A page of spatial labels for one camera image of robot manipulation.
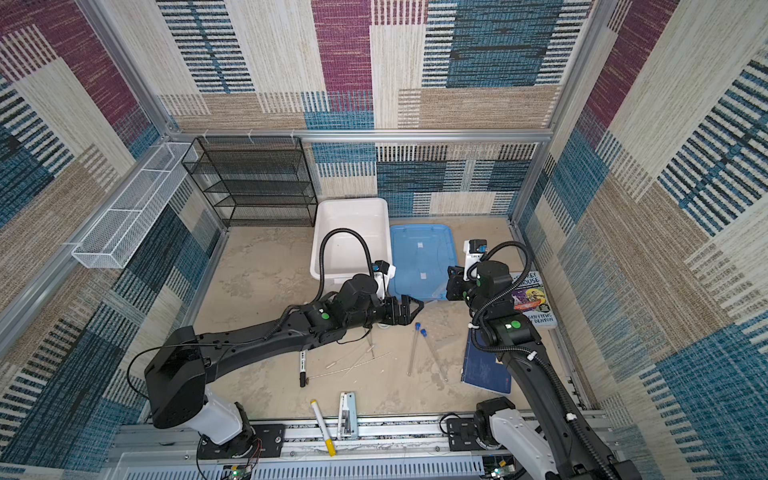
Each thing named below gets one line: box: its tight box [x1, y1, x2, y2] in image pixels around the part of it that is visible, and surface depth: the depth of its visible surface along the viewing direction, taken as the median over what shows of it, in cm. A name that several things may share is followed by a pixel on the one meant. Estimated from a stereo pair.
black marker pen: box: [300, 350, 306, 388], surface depth 85 cm
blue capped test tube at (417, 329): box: [406, 322, 421, 376], surface depth 89 cm
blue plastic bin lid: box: [391, 224, 457, 301], surface depth 114 cm
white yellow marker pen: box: [310, 399, 337, 457], surface depth 76 cm
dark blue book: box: [461, 329, 512, 394], surface depth 85 cm
